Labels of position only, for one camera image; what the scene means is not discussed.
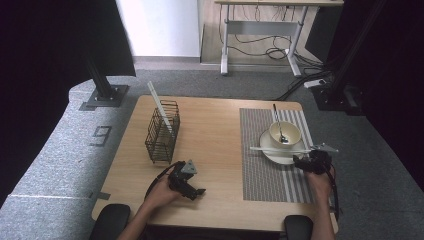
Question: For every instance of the dark panel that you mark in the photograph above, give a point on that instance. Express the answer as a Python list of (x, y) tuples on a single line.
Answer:
[(321, 33)]

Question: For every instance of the grey tape piece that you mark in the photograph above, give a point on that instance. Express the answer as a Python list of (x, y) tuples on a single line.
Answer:
[(104, 196)]

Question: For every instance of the black metal stand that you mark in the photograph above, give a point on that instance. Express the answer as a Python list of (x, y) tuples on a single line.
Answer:
[(346, 60), (103, 86)]

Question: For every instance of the cream saucer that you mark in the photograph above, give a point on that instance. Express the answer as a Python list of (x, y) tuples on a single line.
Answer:
[(280, 158)]

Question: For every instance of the person's right hand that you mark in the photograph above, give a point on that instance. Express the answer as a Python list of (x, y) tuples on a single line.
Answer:
[(320, 186)]

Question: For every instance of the white power strip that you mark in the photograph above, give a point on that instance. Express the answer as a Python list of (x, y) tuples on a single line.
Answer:
[(315, 83)]

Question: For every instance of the striped grey placemat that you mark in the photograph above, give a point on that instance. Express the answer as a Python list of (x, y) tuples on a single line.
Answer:
[(263, 180)]

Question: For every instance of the cream cup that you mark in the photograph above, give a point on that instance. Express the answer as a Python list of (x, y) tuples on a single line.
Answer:
[(293, 133)]

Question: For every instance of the metal spoon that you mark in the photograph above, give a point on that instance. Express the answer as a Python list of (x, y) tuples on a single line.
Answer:
[(279, 125)]

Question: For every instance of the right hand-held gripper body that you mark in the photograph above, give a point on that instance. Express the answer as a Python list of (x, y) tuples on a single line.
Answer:
[(318, 161)]

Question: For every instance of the black curtain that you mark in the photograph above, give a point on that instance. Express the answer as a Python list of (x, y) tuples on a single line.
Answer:
[(400, 66), (40, 66)]

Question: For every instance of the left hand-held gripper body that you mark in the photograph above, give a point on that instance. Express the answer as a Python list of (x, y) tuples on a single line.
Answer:
[(178, 180)]

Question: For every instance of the person's left hand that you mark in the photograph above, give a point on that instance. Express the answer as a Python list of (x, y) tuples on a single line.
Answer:
[(161, 195)]

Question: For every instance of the white frame desk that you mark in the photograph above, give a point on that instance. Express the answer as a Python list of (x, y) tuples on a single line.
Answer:
[(260, 27)]

